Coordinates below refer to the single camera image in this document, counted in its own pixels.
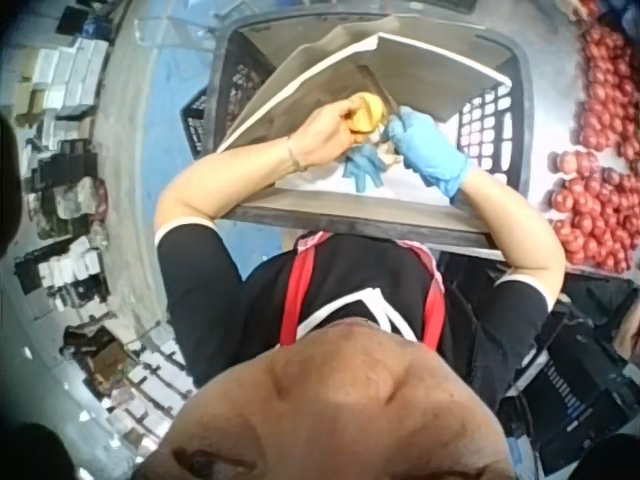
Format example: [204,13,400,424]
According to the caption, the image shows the person's left hand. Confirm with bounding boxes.
[287,94,374,171]

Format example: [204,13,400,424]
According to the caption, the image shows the person's right hand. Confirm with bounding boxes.
[384,106,477,200]

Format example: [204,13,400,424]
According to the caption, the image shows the yellow orange fruit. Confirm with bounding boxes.
[347,91,392,136]

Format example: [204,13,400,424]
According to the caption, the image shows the pale fruit peel pieces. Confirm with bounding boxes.
[377,142,404,167]

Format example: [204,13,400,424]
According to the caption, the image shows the large grey open box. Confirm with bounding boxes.
[217,14,509,251]

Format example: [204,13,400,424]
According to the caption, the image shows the blue glove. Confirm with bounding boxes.
[341,144,387,195]

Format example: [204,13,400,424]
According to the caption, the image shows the large black plastic crate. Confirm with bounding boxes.
[207,9,534,201]

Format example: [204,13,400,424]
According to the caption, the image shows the small black plastic crate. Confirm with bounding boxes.
[179,88,227,157]

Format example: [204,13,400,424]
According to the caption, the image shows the pile of red fruits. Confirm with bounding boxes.
[547,19,640,275]

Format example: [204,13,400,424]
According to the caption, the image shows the stack of white cartons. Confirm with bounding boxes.
[9,34,112,151]

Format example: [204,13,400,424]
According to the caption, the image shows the heap of dark crates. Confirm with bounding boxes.
[13,139,114,314]

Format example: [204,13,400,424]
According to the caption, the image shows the stack of black crates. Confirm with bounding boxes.
[499,274,640,474]

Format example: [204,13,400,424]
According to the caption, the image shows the stack of white boxes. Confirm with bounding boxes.
[62,319,199,454]

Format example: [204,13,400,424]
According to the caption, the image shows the thin wrist bracelet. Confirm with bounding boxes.
[284,134,309,174]

